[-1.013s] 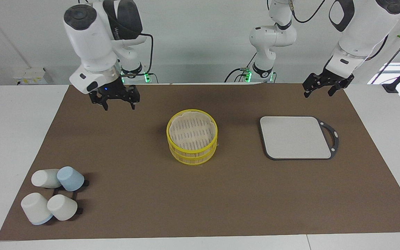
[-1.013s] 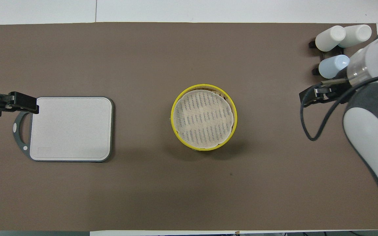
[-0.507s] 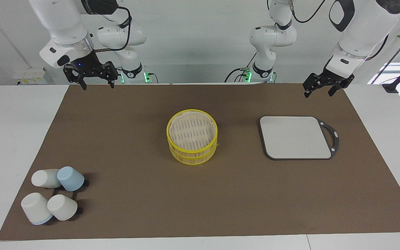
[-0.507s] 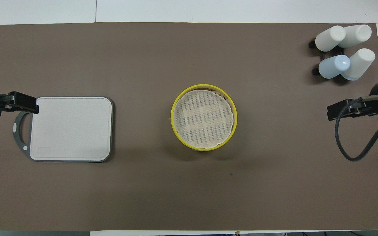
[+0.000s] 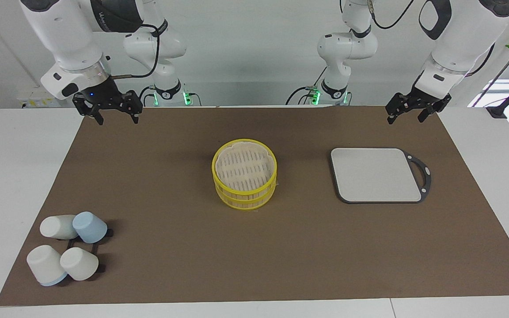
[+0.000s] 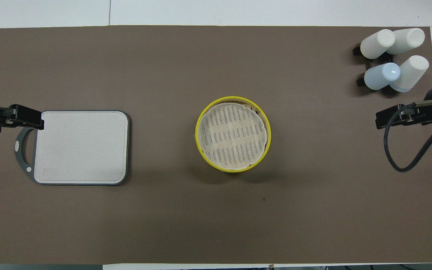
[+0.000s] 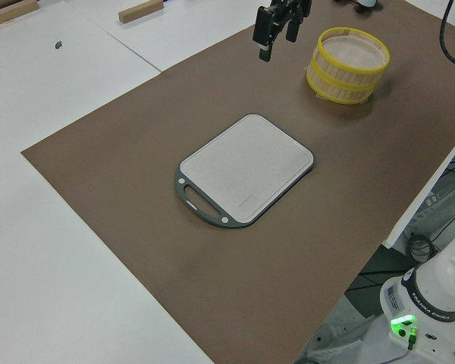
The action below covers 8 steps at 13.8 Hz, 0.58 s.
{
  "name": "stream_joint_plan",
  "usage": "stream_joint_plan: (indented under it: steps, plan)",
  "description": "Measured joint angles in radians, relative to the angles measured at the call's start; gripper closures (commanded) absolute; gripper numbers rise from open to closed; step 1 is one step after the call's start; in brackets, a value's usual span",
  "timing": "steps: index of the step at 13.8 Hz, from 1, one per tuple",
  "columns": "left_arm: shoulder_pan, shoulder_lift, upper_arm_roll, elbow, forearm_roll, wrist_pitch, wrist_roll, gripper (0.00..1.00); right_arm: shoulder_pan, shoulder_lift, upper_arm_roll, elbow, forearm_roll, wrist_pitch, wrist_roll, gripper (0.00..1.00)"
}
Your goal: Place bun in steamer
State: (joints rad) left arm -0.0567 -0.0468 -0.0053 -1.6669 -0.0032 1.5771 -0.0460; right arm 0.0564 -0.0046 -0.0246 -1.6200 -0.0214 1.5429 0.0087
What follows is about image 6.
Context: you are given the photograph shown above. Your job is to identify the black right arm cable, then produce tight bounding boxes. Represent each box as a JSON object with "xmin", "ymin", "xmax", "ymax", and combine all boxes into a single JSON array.
[{"xmin": 384, "ymin": 103, "xmax": 432, "ymax": 173}]

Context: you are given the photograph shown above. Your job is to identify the black cup rack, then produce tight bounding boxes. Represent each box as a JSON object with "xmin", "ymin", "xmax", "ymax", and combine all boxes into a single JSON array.
[{"xmin": 353, "ymin": 45, "xmax": 395, "ymax": 87}]

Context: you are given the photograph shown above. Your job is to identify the light blue plastic cup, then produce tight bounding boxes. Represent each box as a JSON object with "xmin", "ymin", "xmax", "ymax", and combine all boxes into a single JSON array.
[{"xmin": 364, "ymin": 63, "xmax": 401, "ymax": 90}]

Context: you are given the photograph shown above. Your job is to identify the yellow bamboo steamer basket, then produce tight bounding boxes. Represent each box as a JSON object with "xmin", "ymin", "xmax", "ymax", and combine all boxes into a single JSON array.
[{"xmin": 196, "ymin": 98, "xmax": 272, "ymax": 173}]

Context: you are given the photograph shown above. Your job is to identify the white cup with bluish rim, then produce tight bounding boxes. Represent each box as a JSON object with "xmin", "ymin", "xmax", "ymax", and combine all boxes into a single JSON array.
[{"xmin": 390, "ymin": 55, "xmax": 429, "ymax": 93}]

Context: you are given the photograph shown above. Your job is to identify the white cutting board grey rim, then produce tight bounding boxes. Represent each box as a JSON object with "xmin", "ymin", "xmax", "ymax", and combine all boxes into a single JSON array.
[{"xmin": 15, "ymin": 110, "xmax": 132, "ymax": 186}]

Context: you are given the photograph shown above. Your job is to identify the brown table mat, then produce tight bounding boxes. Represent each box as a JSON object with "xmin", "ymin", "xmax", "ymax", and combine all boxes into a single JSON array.
[{"xmin": 0, "ymin": 25, "xmax": 432, "ymax": 264}]

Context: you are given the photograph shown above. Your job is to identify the white plastic cup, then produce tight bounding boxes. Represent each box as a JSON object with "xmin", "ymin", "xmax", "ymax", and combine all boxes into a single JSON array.
[
  {"xmin": 360, "ymin": 29, "xmax": 396, "ymax": 59},
  {"xmin": 387, "ymin": 28, "xmax": 425, "ymax": 55}
]

